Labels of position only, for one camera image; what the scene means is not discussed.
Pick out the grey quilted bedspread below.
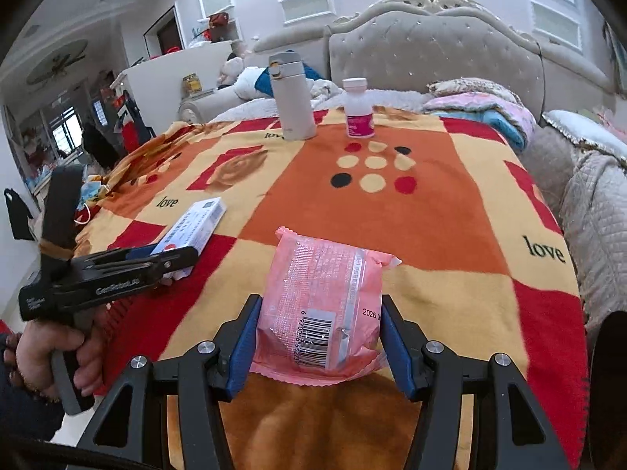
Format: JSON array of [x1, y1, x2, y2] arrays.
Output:
[[519, 127, 627, 334]]

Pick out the white pill bottle pink label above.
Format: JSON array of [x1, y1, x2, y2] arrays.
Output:
[[342, 77, 376, 139]]

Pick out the white ruffled pillow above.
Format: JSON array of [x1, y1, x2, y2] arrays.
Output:
[[541, 109, 627, 167]]

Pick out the red orange printed blanket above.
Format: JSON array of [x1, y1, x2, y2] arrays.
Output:
[[73, 105, 589, 470]]

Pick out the blue garment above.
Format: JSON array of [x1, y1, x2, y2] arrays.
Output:
[[255, 63, 326, 99]]

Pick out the white blue medicine box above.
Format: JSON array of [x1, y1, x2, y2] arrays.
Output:
[[149, 197, 227, 280]]

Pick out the beige tufted sofa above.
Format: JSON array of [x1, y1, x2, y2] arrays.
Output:
[[252, 0, 613, 123]]

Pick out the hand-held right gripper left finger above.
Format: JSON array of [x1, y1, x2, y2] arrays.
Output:
[[73, 294, 263, 470]]

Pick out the white cabinet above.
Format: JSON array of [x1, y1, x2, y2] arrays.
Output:
[[115, 40, 233, 138]]

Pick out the white plush toy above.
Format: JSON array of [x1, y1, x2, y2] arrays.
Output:
[[218, 56, 246, 89]]

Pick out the pink snack packet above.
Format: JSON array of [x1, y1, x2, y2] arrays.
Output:
[[250, 226, 400, 383]]

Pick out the blue face mask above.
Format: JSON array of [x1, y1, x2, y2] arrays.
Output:
[[73, 179, 111, 226]]

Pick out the black hanging garment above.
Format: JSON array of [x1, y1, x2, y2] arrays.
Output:
[[4, 188, 35, 240]]

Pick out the dark doorway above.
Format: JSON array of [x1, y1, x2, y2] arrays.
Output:
[[143, 5, 182, 60]]

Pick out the white thermos bottle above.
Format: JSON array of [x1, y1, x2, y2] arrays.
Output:
[[268, 51, 318, 142]]

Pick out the patterned curtain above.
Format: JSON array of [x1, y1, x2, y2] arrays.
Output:
[[602, 20, 627, 94]]

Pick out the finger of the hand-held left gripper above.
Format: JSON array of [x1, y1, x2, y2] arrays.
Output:
[[73, 246, 200, 281]]

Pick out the floral folded quilt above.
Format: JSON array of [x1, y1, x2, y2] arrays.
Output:
[[428, 77, 515, 101]]

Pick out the person's left hand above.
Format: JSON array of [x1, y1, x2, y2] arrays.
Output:
[[2, 325, 106, 397]]

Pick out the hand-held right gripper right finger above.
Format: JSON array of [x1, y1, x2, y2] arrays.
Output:
[[381, 295, 571, 470]]

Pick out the black trash bin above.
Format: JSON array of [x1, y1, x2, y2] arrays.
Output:
[[585, 309, 627, 402]]

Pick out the pink fluffy folded blanket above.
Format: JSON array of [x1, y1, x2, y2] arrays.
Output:
[[424, 93, 537, 150]]

